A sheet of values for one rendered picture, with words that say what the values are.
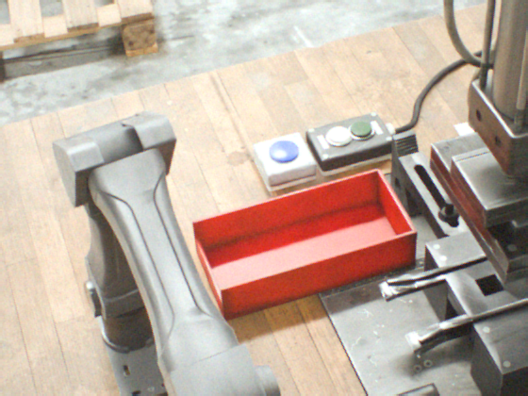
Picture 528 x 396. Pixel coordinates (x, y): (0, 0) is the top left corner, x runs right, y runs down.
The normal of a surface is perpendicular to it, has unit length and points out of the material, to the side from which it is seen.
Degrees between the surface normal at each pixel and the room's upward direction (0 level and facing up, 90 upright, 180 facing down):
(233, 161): 0
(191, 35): 0
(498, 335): 0
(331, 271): 90
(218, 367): 29
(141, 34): 90
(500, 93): 90
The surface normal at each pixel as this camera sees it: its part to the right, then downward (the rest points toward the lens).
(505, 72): -0.82, 0.44
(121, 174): 0.16, -0.30
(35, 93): -0.04, -0.69
